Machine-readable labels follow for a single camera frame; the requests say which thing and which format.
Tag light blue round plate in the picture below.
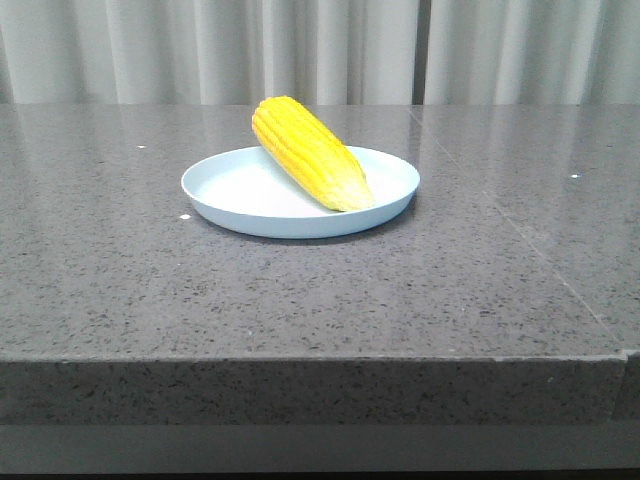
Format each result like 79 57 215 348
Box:
181 146 420 239

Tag white pleated curtain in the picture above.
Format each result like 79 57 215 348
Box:
1 1 639 105

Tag yellow corn cob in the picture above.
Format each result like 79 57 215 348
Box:
252 96 375 212

